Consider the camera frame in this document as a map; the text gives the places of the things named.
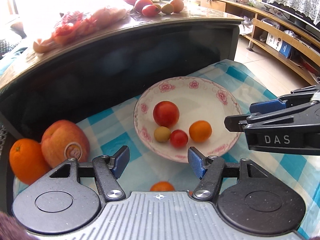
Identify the brown longan in plate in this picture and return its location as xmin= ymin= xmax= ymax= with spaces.
xmin=153 ymin=126 xmax=171 ymax=143

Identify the red plastic bag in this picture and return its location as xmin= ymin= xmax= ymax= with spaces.
xmin=33 ymin=7 xmax=129 ymax=54

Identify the large orange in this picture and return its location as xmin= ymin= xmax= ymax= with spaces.
xmin=9 ymin=138 xmax=51 ymax=185

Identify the white floral porcelain plate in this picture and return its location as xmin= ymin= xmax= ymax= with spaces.
xmin=133 ymin=76 xmax=242 ymax=163

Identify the fruit pile on table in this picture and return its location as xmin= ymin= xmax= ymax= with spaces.
xmin=124 ymin=0 xmax=184 ymax=17

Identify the small red cherry tomato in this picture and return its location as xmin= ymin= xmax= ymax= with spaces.
xmin=170 ymin=129 xmax=188 ymax=148

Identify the large red tomato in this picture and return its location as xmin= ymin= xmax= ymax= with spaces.
xmin=153 ymin=101 xmax=180 ymax=128

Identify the red apple with sticker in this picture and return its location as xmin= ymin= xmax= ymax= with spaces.
xmin=41 ymin=120 xmax=90 ymax=168

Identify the mandarin orange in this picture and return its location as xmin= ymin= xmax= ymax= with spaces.
xmin=150 ymin=181 xmax=175 ymax=192

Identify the blue white box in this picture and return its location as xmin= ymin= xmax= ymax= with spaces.
xmin=266 ymin=33 xmax=292 ymax=59

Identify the wooden tv shelf unit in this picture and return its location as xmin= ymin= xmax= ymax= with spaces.
xmin=200 ymin=0 xmax=319 ymax=85

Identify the small mandarin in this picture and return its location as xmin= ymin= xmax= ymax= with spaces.
xmin=189 ymin=120 xmax=212 ymax=143

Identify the dark coffee table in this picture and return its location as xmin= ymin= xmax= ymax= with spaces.
xmin=1 ymin=6 xmax=242 ymax=140

